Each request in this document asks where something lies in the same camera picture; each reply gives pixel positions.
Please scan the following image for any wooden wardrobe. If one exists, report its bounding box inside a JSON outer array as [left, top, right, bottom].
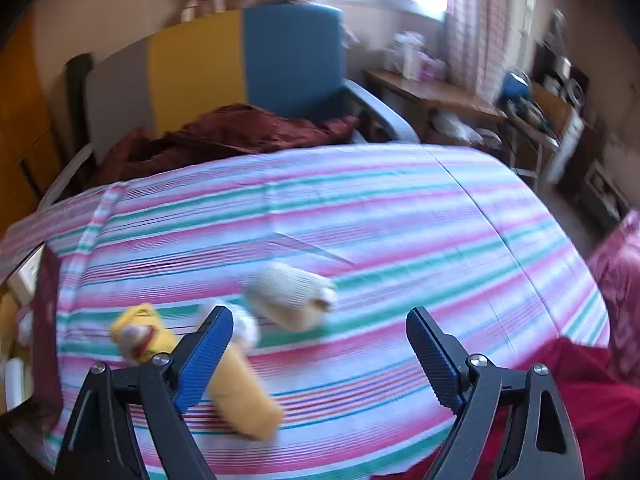
[[0, 10, 66, 231]]

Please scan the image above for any dark red jacket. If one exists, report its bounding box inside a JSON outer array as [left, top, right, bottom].
[[92, 104, 361, 186]]

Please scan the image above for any small white cloth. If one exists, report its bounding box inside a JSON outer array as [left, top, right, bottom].
[[200, 300, 261, 348]]

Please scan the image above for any pink patterned cushion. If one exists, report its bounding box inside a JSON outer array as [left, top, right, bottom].
[[585, 210, 640, 386]]

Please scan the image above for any gold tin tray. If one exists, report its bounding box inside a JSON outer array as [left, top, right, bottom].
[[0, 242, 63, 416]]

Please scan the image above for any silver cooking pot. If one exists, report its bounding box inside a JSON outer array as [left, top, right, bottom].
[[550, 55, 588, 103]]

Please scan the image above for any blue round container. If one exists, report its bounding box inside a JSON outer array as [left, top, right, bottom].
[[502, 72, 532, 101]]

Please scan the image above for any cluttered side table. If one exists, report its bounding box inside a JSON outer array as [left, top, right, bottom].
[[500, 95, 586, 186]]

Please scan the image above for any white box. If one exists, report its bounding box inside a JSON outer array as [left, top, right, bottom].
[[385, 32, 446, 83]]

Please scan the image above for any grey yellow blue chair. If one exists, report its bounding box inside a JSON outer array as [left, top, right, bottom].
[[37, 2, 421, 211]]

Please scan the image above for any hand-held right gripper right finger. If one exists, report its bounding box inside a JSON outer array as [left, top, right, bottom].
[[406, 306, 586, 480]]

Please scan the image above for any yellow cloth doll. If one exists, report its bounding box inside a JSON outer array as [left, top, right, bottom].
[[110, 302, 178, 365]]

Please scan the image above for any white plastic bag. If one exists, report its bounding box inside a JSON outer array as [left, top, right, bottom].
[[432, 110, 486, 143]]

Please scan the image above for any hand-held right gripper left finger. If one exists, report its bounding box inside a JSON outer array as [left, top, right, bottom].
[[54, 305, 235, 480]]

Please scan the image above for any black rolled mat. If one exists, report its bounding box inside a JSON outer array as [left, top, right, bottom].
[[65, 52, 96, 151]]

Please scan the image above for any cream sock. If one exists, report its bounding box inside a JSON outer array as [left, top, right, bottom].
[[242, 262, 338, 332]]

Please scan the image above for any red cloth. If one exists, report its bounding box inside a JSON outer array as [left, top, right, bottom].
[[385, 337, 640, 480]]

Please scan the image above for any wooden desk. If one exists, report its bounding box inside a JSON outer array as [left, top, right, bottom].
[[362, 67, 508, 146]]

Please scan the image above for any striped tablecloth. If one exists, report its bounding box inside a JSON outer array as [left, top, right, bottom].
[[0, 142, 613, 478]]

